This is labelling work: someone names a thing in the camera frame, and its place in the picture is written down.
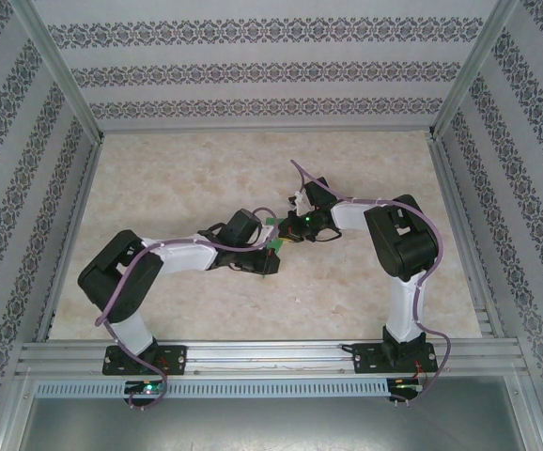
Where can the grey metal sheet tray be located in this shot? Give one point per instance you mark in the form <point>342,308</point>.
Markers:
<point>271,427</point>

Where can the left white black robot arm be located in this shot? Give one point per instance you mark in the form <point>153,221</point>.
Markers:
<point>112,277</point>

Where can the aluminium frame side rail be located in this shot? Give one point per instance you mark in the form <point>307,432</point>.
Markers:
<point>466,235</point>
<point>68,235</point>

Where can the aluminium frame post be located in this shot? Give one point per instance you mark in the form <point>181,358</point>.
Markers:
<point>472,66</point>
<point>62,66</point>

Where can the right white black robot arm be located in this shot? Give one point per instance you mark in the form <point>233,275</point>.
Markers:
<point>403,239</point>

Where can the green paper sheet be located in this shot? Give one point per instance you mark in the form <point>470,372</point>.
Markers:
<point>277,245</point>

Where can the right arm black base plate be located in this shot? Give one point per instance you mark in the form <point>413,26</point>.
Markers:
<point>370,359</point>

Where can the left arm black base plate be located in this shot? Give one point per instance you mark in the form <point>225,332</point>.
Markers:
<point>173,359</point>

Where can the aluminium mounting rail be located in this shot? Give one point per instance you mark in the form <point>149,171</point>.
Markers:
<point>271,357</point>

